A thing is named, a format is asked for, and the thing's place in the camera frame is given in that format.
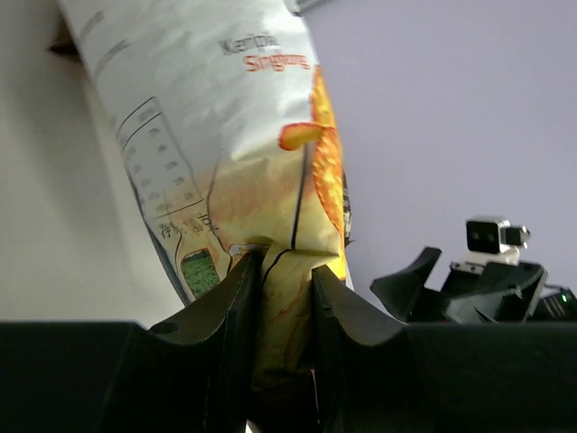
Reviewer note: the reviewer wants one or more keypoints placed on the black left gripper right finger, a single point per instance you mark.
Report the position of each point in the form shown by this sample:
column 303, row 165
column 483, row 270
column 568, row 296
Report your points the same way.
column 375, row 374

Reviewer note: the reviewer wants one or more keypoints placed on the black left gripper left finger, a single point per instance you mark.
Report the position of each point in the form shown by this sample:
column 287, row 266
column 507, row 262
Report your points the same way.
column 189, row 373

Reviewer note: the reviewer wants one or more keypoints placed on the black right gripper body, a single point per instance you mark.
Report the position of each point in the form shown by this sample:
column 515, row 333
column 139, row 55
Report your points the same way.
column 556, row 303

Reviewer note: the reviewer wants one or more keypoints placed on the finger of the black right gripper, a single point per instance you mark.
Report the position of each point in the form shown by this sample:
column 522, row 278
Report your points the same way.
column 502, row 293
column 400, row 291

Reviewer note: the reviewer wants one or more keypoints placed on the brown Chuba barbecue chips bag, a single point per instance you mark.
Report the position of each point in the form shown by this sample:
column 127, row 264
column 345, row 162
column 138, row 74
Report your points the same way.
column 230, row 142

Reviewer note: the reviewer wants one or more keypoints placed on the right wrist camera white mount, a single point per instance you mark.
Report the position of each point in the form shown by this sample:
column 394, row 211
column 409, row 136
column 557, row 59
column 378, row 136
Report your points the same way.
column 491, row 239

